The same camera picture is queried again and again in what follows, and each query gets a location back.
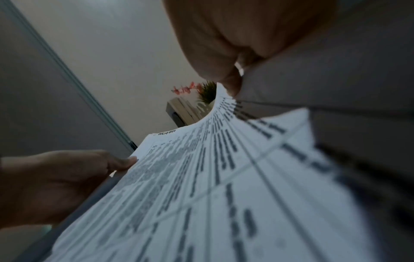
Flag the person's left hand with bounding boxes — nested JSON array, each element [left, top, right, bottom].
[[0, 149, 138, 229]]

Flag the person's right hand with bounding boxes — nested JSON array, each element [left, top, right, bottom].
[[162, 0, 338, 98]]

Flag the white printed paper sheet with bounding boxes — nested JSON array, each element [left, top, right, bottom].
[[48, 0, 414, 262]]

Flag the green potted plant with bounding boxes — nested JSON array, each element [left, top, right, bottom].
[[195, 80, 217, 104]]

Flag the pink artificial flowers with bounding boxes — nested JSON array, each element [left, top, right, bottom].
[[171, 81, 205, 96]]

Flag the white cabinet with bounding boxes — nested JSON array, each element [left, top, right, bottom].
[[166, 97, 212, 128]]

